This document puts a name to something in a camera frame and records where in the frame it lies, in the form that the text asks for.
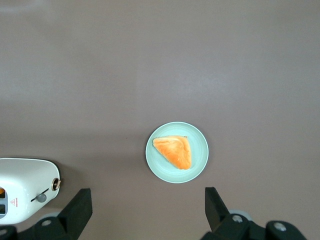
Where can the bronze toaster dial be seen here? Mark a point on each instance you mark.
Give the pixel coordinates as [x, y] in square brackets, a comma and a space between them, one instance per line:
[56, 184]

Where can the grey toaster lever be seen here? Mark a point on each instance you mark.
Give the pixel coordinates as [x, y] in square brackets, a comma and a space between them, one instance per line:
[41, 197]

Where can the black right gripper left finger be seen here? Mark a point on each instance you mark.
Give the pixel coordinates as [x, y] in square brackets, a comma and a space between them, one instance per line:
[72, 215]

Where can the triangular golden pastry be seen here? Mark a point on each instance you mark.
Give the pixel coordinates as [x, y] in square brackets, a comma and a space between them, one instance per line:
[176, 151]

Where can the pale green round plate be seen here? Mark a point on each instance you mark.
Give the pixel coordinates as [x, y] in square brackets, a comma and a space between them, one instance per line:
[197, 140]

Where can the white two-slot toaster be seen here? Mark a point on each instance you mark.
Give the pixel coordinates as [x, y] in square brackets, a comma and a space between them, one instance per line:
[22, 180]

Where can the brown table cover mat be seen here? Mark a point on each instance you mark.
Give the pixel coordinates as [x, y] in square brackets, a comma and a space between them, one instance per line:
[160, 62]

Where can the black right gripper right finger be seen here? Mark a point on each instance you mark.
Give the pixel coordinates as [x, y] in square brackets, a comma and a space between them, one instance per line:
[220, 220]

